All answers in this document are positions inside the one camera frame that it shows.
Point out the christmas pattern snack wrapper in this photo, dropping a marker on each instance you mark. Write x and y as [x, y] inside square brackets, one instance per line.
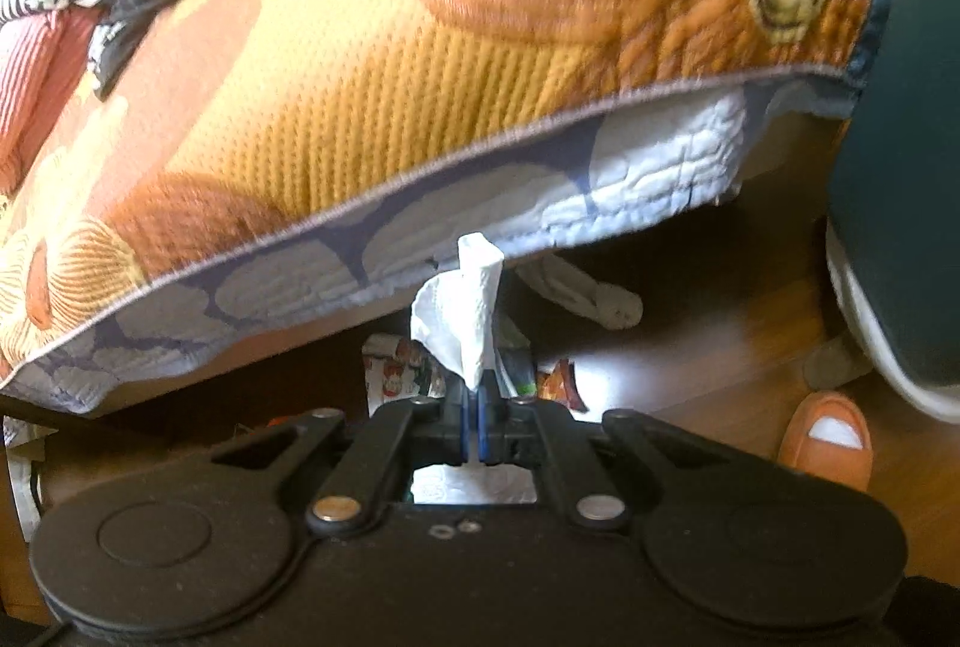
[397, 368]

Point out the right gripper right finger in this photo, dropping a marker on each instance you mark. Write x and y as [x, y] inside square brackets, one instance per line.
[491, 414]

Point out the red striped pillow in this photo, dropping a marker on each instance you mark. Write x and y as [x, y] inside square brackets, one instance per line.
[43, 57]

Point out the dark teal trash bin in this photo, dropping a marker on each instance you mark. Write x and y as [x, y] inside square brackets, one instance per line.
[892, 235]

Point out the green white wrapper on floor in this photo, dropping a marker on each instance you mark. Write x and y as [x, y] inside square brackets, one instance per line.
[514, 364]

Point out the orange snack wrapper on floor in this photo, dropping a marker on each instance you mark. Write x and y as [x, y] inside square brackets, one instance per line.
[559, 385]

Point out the white tissue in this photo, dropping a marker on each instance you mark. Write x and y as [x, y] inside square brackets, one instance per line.
[452, 316]

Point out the orange floral bed quilt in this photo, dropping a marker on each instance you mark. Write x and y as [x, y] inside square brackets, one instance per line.
[262, 164]

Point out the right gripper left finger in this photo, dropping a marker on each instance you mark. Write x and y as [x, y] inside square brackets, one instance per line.
[458, 419]

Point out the white sock under bed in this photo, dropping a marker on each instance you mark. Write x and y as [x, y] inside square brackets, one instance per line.
[559, 281]

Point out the orange right slipper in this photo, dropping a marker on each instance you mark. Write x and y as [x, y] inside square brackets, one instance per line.
[828, 437]

